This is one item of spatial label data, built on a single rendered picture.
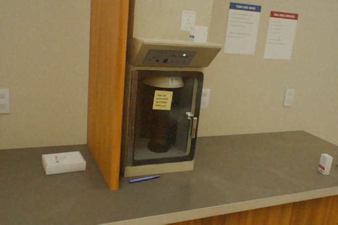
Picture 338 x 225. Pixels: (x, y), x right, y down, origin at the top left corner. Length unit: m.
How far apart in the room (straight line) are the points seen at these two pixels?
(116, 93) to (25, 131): 0.67
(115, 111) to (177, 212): 0.42
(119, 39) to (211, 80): 0.90
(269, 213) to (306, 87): 1.12
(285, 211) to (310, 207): 0.14
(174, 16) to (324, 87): 1.47
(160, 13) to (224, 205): 0.76
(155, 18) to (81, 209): 0.73
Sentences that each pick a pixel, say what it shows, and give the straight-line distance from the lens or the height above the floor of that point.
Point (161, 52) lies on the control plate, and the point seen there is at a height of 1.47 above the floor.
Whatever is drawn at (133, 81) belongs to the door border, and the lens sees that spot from 1.33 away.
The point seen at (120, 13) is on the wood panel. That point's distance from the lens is 1.21.
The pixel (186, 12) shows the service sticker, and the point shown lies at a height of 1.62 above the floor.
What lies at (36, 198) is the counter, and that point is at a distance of 1.34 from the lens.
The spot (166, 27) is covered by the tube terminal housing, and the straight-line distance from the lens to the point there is 1.36.
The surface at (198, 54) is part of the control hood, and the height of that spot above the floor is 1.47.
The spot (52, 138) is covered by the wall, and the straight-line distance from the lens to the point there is 1.81.
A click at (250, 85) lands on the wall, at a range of 2.16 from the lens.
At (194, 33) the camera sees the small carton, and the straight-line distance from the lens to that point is 1.33.
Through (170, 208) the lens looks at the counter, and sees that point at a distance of 1.28.
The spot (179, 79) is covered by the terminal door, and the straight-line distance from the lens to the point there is 1.40.
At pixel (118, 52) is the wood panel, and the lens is 1.22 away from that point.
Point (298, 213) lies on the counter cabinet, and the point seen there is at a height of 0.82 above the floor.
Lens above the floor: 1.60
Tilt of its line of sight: 16 degrees down
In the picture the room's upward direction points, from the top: 5 degrees clockwise
